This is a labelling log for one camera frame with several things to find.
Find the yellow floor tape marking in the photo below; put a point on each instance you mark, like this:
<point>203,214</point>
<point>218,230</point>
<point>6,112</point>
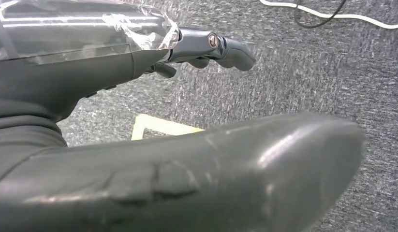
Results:
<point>154,125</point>

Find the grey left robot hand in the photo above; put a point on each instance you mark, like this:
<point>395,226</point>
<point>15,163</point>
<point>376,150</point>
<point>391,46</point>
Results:
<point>186,179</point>

